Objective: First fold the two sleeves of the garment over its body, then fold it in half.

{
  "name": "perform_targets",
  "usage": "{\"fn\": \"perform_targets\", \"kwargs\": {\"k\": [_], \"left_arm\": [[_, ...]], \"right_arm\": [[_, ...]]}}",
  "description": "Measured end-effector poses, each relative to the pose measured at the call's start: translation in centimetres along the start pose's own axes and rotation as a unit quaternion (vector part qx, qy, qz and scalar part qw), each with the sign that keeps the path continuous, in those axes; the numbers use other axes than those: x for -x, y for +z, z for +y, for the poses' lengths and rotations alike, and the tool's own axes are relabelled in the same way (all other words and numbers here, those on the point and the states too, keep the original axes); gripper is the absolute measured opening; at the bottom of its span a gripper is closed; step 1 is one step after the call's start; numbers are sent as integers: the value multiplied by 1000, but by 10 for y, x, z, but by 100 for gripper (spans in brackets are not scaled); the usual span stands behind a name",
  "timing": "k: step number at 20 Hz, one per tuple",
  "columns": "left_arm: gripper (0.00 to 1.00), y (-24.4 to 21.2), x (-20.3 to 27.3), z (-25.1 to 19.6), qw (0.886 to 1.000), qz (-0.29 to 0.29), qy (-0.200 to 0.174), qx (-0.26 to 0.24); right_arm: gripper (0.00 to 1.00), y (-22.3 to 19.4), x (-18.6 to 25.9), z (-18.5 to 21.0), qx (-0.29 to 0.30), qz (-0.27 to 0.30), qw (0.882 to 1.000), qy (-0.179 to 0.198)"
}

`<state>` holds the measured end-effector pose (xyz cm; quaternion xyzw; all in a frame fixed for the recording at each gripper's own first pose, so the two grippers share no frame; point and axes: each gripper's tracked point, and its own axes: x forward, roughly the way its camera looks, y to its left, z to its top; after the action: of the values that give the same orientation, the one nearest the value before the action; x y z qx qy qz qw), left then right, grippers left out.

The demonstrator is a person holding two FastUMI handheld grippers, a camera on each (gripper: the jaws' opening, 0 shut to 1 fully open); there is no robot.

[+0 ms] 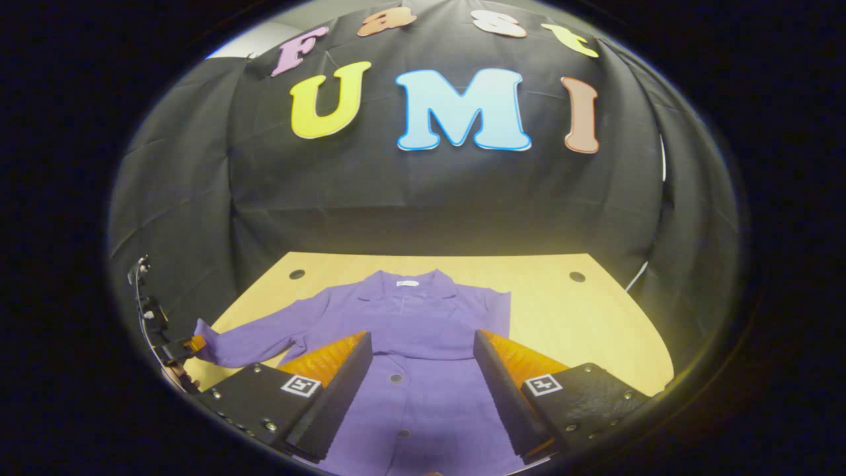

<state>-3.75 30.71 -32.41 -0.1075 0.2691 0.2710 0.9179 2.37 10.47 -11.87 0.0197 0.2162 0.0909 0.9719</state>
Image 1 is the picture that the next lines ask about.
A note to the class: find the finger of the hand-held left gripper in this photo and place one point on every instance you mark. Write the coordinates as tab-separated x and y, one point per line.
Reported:
197	342

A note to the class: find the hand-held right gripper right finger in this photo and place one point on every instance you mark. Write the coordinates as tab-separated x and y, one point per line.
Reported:
502	396

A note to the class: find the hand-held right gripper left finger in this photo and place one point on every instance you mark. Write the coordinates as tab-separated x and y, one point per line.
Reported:
340	396

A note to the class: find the purple button shirt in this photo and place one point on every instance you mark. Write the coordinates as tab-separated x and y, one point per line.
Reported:
423	317

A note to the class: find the black backdrop cloth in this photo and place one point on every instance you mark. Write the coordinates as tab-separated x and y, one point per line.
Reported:
429	198

